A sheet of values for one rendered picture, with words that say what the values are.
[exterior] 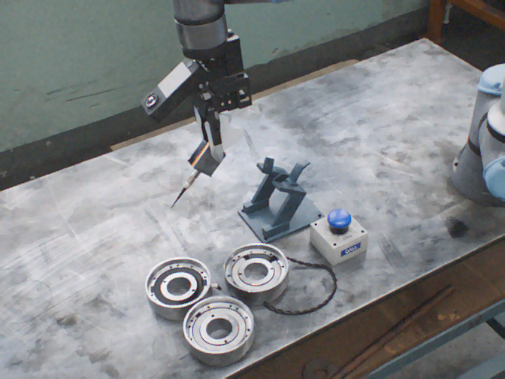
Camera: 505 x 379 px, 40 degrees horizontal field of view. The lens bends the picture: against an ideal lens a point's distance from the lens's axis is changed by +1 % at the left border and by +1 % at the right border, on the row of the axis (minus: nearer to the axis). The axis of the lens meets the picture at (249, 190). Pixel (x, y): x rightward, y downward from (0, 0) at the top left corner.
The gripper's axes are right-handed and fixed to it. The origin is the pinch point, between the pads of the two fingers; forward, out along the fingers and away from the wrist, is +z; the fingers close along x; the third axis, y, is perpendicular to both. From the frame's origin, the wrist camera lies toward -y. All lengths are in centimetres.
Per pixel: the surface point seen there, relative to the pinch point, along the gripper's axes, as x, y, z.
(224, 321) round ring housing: -23.4, -9.6, 13.6
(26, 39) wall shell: 145, -16, 35
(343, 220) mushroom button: -17.6, 14.9, 9.1
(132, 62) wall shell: 149, 18, 57
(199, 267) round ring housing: -12.2, -9.0, 12.1
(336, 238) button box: -18.1, 13.3, 12.0
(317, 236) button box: -15.2, 11.3, 12.9
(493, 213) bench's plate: -21, 43, 18
